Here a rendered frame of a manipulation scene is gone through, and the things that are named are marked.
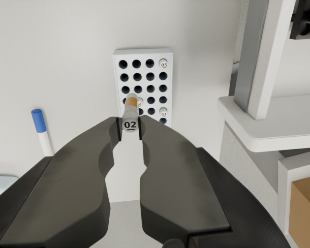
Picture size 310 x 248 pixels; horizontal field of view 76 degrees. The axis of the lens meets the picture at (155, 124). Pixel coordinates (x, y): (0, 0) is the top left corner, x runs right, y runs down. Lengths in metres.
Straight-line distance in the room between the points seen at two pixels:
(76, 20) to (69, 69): 0.07
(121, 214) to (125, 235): 0.31
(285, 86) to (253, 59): 0.09
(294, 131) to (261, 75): 0.07
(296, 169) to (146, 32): 0.45
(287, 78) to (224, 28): 0.11
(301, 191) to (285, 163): 0.07
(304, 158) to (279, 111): 0.33
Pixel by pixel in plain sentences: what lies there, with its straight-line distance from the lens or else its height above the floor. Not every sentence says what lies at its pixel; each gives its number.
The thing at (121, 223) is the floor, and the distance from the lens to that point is 1.97.
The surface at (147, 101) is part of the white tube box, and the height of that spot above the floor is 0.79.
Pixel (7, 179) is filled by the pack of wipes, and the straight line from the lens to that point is 0.51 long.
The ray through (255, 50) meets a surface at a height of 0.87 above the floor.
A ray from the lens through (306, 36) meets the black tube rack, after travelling 0.27.
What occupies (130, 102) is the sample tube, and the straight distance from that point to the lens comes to 0.15.
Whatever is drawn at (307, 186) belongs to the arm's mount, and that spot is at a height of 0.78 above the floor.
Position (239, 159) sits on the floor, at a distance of 1.60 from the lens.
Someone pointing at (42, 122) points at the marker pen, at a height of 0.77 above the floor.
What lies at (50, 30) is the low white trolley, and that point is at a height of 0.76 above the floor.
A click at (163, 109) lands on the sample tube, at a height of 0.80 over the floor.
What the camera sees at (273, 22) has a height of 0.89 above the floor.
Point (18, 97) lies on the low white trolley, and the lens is 0.40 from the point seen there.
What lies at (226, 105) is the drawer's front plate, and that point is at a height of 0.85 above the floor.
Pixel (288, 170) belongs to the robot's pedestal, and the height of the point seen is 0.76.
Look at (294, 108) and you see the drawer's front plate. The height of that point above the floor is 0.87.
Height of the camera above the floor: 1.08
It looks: 60 degrees down
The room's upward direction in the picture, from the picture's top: 172 degrees clockwise
